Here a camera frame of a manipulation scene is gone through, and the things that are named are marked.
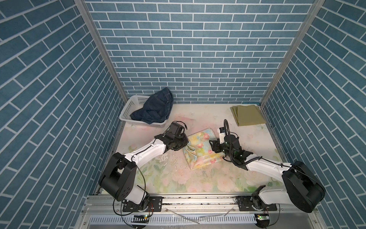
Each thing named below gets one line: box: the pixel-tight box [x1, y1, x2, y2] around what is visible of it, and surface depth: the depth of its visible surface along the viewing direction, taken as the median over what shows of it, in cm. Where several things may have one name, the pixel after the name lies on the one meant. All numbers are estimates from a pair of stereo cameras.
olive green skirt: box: [229, 104, 267, 127], surface depth 117 cm
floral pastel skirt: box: [183, 127, 226, 170], surface depth 93 cm
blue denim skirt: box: [129, 87, 174, 125], surface depth 111 cm
